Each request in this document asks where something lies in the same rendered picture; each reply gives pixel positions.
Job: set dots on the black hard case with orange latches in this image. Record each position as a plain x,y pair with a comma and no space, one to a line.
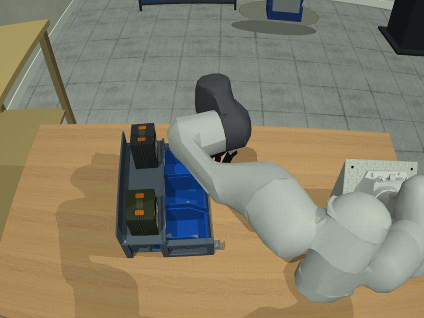
143,145

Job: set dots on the blue bin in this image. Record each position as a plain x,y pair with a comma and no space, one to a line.
179,190
185,222
173,167

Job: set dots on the grey metal shelf rack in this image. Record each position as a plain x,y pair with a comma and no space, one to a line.
130,178

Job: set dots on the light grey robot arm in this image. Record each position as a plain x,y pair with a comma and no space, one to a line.
351,243

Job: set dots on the dark green case with orange latches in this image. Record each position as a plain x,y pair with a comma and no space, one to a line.
141,212

